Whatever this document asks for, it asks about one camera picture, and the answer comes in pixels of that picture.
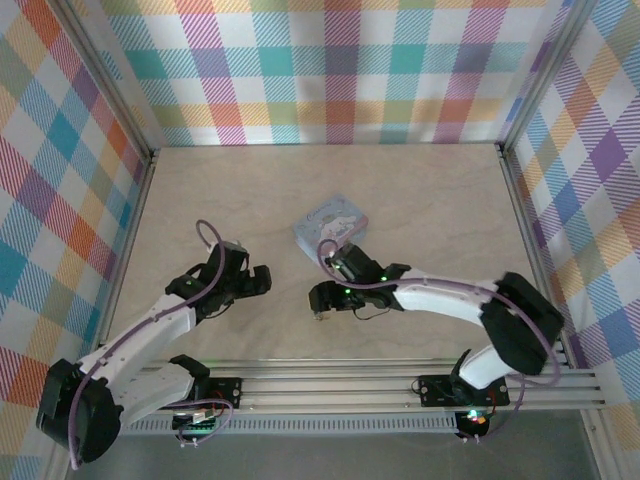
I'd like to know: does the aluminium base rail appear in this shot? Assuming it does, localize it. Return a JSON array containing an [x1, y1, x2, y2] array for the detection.
[[94, 357, 609, 416]]

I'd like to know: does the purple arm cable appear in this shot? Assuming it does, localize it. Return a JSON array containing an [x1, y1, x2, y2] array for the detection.
[[317, 238, 561, 445], [69, 218, 236, 471]]

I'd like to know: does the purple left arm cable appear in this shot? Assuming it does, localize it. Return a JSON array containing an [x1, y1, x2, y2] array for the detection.
[[69, 218, 236, 471]]

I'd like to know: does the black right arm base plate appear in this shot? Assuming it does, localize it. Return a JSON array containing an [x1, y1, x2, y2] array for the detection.
[[417, 373, 510, 407]]

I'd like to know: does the aluminium side rail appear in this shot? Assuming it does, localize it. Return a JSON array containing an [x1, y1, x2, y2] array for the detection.
[[89, 149, 161, 374], [497, 144, 576, 371]]

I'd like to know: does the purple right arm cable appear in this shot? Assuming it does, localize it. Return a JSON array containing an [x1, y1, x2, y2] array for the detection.
[[317, 238, 561, 445]]

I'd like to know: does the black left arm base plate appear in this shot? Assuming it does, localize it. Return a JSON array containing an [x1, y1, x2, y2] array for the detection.
[[189, 375, 245, 411]]

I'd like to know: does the grey slotted cable duct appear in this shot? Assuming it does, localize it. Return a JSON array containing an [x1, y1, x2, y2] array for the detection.
[[114, 413, 461, 436]]

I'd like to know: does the light blue cartoon tin box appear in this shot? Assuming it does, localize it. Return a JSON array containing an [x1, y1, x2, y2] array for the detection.
[[292, 196, 371, 264]]

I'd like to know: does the aluminium frame post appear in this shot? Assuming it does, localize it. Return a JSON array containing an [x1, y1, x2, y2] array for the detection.
[[59, 0, 161, 166], [494, 0, 591, 156]]

